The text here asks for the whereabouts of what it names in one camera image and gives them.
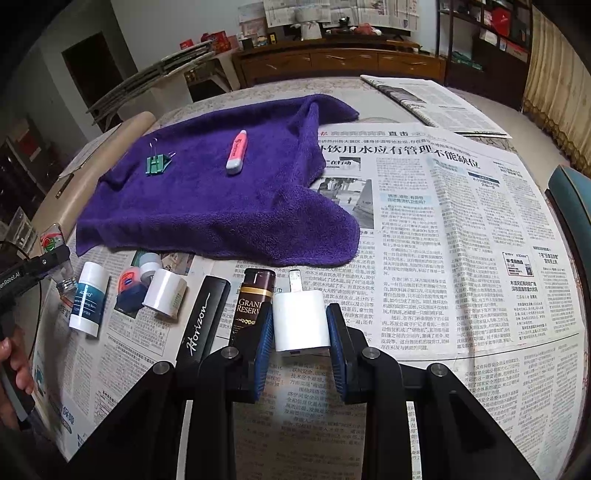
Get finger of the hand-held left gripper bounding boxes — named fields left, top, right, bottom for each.
left=24, top=246, right=73, bottom=278

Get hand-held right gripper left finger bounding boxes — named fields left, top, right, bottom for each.
left=69, top=301, right=279, bottom=480

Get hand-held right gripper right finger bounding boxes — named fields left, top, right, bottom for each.
left=325, top=302, right=542, bottom=480

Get small clear bottle metal cap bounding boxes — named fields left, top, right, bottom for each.
left=39, top=224, right=79, bottom=294

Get white USB charger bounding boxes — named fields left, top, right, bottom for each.
left=272, top=268, right=332, bottom=356

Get dark brown bottle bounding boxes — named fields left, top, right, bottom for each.
left=228, top=268, right=277, bottom=352

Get white stick with blue label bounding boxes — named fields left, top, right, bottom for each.
left=68, top=261, right=112, bottom=337

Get black case with white script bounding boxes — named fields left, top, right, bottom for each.
left=174, top=275, right=232, bottom=374

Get small blue jar red lid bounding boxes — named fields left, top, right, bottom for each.
left=115, top=265, right=151, bottom=312

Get small white jar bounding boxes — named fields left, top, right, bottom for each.
left=137, top=253, right=163, bottom=286

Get white tape roll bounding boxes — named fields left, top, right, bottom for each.
left=141, top=268, right=188, bottom=320

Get person's left hand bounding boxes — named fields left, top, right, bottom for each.
left=0, top=325, right=37, bottom=409

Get white paper sheet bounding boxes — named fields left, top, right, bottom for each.
left=58, top=134, right=112, bottom=179

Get beige rounded bench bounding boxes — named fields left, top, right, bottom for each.
left=28, top=111, right=158, bottom=259

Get purple towel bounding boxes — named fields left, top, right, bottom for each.
left=75, top=93, right=362, bottom=268

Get newspaper with large black headline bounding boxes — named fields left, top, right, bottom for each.
left=305, top=124, right=581, bottom=357

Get newspaper spread with red adverts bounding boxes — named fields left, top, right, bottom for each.
left=34, top=240, right=570, bottom=480

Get pink highlighter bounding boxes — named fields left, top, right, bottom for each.
left=225, top=129, right=247, bottom=175

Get folded grey tables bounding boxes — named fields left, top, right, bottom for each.
left=85, top=46, right=218, bottom=126

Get white plastic stool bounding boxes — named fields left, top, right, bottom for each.
left=185, top=53, right=242, bottom=93

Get folded newspaper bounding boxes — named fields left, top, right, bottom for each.
left=360, top=74, right=513, bottom=139

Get teal upholstered chair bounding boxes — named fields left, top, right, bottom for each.
left=545, top=165, right=591, bottom=296

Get red boxes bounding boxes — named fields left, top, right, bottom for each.
left=180, top=30, right=239, bottom=51

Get wooden television cabinet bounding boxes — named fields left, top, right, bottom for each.
left=231, top=37, right=447, bottom=88

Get green box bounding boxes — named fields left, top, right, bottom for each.
left=450, top=51, right=484, bottom=73

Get white flower basket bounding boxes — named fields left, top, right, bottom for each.
left=295, top=7, right=325, bottom=40

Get dark wooden shelf unit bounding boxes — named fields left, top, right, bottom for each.
left=436, top=0, right=533, bottom=112

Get newspaper sheet covering television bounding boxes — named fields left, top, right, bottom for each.
left=263, top=0, right=361, bottom=29
left=358, top=0, right=417, bottom=31

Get beige patterned curtain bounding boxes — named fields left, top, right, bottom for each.
left=522, top=4, right=591, bottom=180

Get wall calendar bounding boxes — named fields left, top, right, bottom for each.
left=238, top=2, right=269, bottom=38

